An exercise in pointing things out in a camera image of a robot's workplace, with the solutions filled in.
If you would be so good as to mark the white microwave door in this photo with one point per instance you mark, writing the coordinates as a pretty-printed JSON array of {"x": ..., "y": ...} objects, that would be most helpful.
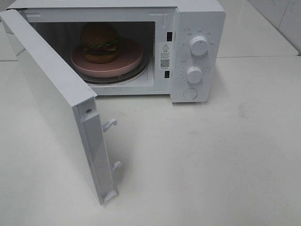
[{"x": 67, "y": 104}]

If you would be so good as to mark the glass turntable plate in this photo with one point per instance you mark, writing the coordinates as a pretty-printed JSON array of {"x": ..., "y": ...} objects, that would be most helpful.
[{"x": 117, "y": 79}]

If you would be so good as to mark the round white door button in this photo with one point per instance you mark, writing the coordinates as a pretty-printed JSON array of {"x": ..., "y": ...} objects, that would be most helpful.
[{"x": 190, "y": 93}]

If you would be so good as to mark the white microwave oven body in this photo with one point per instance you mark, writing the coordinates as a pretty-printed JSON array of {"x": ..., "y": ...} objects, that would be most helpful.
[{"x": 149, "y": 22}]

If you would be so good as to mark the upper white power knob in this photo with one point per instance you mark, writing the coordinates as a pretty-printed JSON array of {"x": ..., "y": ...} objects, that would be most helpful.
[{"x": 199, "y": 45}]

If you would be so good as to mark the toy burger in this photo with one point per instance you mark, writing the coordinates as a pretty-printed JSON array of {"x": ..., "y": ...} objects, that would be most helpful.
[{"x": 99, "y": 42}]

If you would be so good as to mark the lower white timer knob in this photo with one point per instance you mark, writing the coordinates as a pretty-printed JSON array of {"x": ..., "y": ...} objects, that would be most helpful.
[{"x": 194, "y": 75}]

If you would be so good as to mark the pink round plate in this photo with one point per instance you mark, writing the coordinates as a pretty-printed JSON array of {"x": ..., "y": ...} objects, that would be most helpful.
[{"x": 129, "y": 57}]

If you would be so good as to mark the white warning label sticker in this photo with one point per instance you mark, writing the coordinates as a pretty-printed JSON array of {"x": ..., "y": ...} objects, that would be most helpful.
[{"x": 165, "y": 52}]

